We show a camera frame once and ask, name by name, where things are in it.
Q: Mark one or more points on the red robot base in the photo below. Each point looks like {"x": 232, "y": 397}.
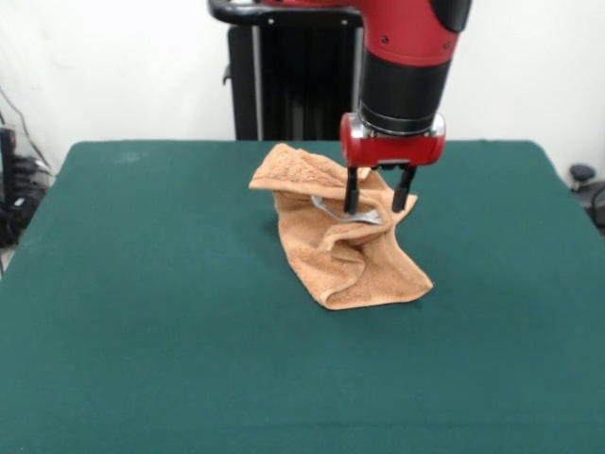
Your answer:
{"x": 307, "y": 2}

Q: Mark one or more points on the black chair base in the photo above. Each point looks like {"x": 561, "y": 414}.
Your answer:
{"x": 588, "y": 189}

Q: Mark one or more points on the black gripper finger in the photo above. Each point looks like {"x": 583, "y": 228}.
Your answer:
{"x": 352, "y": 194}
{"x": 402, "y": 191}

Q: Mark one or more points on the orange terry towel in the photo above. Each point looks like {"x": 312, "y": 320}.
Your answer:
{"x": 368, "y": 269}

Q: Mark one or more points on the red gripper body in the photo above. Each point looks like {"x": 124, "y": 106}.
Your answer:
{"x": 392, "y": 151}

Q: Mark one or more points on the dark green table cloth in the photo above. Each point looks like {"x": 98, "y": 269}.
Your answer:
{"x": 142, "y": 354}

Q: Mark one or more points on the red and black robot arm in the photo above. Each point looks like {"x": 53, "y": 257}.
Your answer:
{"x": 406, "y": 71}

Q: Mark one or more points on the black equipment box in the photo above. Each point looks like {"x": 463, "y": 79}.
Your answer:
{"x": 7, "y": 165}

